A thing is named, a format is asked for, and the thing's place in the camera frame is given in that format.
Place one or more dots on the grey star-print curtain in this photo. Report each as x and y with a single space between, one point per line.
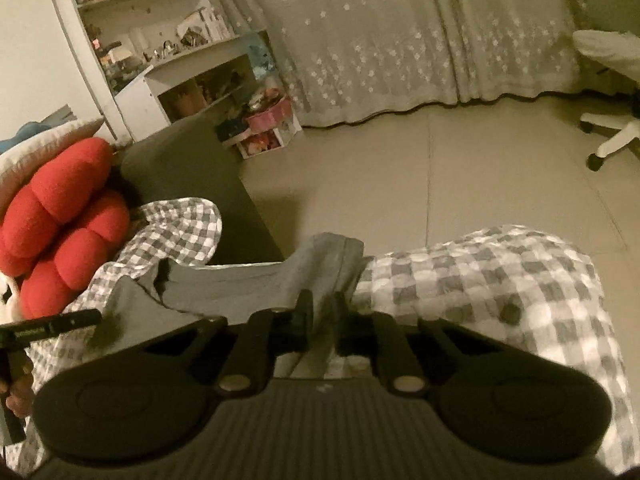
515 25
350 35

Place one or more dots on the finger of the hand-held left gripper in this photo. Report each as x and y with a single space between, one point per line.
50 325

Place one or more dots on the blue picture card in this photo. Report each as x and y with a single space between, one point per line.
262 57

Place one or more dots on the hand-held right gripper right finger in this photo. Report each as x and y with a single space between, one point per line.
342 317

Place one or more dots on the dark olive sofa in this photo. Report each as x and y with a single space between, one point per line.
200 185

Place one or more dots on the grey checked blanket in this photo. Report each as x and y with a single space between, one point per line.
475 285

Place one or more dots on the person's left hand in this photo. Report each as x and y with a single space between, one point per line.
22 387

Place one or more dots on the red flower cushion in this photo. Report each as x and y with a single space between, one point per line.
80 255
55 195

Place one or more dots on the white bookshelf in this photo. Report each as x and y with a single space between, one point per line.
125 20

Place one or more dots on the grey office chair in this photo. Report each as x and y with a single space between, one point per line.
610 55

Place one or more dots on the grey fleece garment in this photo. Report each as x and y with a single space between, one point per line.
240 285

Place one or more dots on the white pillow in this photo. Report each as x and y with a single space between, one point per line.
35 155

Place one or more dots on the blue pillow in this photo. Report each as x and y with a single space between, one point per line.
25 132

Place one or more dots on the white fluffy earmuffs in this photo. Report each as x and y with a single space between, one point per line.
7 295

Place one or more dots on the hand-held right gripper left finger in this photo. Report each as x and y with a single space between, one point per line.
305 312

